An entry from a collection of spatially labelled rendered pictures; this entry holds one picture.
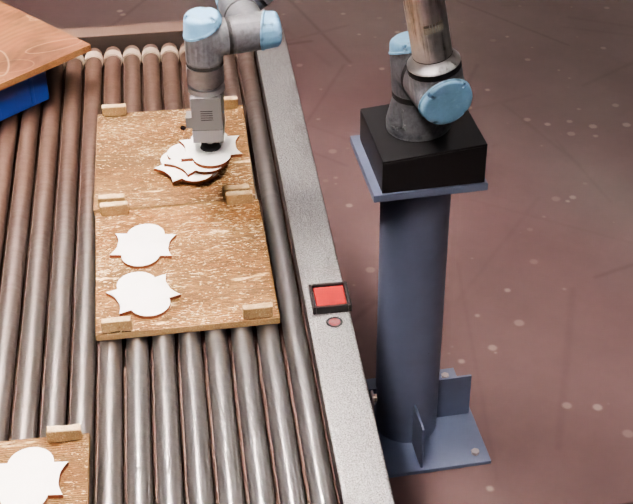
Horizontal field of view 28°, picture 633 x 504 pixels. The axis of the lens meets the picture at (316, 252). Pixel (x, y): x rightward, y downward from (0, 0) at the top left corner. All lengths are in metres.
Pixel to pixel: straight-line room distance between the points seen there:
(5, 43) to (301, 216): 0.94
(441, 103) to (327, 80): 2.47
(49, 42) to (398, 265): 1.02
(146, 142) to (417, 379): 0.95
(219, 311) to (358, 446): 0.43
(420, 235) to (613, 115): 2.10
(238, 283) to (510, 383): 1.38
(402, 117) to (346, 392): 0.83
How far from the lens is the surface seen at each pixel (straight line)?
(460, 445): 3.46
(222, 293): 2.46
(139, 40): 3.43
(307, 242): 2.63
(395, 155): 2.83
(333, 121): 4.84
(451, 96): 2.68
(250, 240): 2.60
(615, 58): 5.41
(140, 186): 2.80
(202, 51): 2.50
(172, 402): 2.27
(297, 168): 2.86
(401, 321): 3.17
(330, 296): 2.46
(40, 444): 2.20
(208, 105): 2.55
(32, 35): 3.25
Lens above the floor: 2.46
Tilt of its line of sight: 36 degrees down
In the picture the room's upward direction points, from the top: 1 degrees counter-clockwise
